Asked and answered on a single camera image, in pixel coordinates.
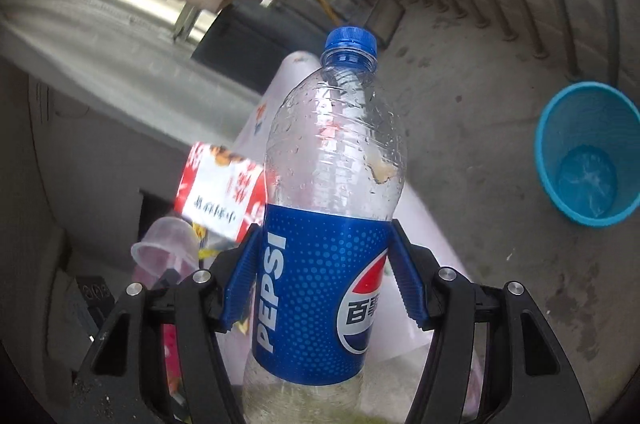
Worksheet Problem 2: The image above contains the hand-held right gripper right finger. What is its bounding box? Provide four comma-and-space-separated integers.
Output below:
387, 219, 591, 424

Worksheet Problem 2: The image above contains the clear plastic cup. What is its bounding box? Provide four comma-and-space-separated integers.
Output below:
131, 218, 201, 285

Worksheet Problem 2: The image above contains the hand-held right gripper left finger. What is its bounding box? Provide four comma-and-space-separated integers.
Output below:
75, 226, 263, 424

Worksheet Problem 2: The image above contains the pink printed tablecloth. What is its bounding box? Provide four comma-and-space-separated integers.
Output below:
220, 51, 486, 424

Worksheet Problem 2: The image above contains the black bin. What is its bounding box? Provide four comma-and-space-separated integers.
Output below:
192, 1, 406, 69

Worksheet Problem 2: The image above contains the red white noodle packet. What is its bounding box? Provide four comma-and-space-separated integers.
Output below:
173, 142, 268, 245

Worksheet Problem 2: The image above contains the blue plastic waste basket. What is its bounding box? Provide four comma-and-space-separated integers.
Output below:
534, 81, 640, 227

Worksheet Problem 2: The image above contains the clear blue label soda bottle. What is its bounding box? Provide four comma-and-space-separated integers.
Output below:
242, 25, 407, 424

